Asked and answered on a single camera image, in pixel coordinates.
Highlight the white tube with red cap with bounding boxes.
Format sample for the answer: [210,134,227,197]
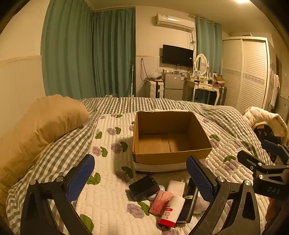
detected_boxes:
[158,195,186,228]

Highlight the white dressing table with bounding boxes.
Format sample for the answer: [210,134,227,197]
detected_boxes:
[186,79,221,106]

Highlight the white air conditioner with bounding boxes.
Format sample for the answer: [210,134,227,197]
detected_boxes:
[155,14,195,32]

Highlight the grey mini fridge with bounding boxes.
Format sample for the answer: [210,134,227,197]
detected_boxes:
[163,73,184,99]

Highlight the pink carton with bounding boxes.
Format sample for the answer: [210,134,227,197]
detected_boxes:
[149,190,175,217]

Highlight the grey checked duvet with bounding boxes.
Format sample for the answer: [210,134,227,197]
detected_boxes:
[6,97,275,226]

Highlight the black wall television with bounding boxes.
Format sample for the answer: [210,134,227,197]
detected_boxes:
[162,44,194,67]

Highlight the hanging wall cables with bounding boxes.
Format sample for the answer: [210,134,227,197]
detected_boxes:
[139,58,148,80]

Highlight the cardboard box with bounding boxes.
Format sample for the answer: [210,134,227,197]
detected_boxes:
[132,111,213,174]

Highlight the white suitcase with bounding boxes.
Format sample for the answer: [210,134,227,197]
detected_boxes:
[146,80,165,98]

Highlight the black power adapter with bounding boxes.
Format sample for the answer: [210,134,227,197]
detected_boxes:
[128,176,160,202]

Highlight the hanging white clothes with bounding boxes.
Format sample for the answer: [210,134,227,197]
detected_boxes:
[268,67,281,108]

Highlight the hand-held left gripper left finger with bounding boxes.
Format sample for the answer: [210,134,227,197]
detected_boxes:
[20,154,101,235]

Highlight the dark printed cloth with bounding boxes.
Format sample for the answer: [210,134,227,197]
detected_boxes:
[253,124,285,145]

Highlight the dark suitcase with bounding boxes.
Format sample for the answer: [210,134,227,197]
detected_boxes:
[217,85,227,106]

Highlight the narrow green curtain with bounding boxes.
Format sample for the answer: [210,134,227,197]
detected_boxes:
[195,16,223,78]

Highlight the white padded jacket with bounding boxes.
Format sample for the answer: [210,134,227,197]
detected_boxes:
[242,106,286,137]

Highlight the tan pillow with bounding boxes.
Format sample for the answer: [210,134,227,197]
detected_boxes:
[0,95,90,188]

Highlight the white oval mirror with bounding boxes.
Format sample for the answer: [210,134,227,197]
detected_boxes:
[194,54,209,76]

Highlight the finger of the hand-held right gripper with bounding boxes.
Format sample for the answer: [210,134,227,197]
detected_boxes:
[262,139,289,162]
[237,150,289,172]

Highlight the black remote control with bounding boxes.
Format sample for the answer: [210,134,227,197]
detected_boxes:
[175,177,199,224]

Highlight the white floral quilt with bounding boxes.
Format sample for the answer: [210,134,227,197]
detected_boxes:
[65,113,271,235]

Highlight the white louvred wardrobe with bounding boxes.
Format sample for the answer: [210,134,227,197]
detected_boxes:
[222,36,271,112]

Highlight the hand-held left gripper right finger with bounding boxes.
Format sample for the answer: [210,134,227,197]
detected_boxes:
[186,155,262,235]

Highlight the wide green curtain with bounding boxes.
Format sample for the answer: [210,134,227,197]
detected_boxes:
[41,0,95,100]

